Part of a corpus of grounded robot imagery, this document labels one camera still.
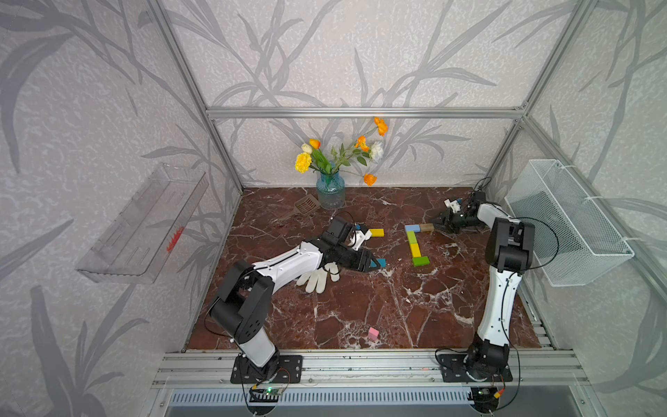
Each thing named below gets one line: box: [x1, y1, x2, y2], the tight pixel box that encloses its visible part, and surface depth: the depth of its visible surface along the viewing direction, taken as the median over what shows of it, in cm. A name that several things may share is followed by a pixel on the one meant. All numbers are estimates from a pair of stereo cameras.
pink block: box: [368, 326, 380, 342], surface depth 77 cm
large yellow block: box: [369, 228, 385, 238], surface depth 108 cm
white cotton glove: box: [296, 262, 341, 294], surface depth 93 cm
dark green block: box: [412, 255, 430, 267], surface depth 98 cm
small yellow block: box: [409, 243, 422, 259], surface depth 101 cm
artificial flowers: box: [295, 117, 390, 187], surface depth 98 cm
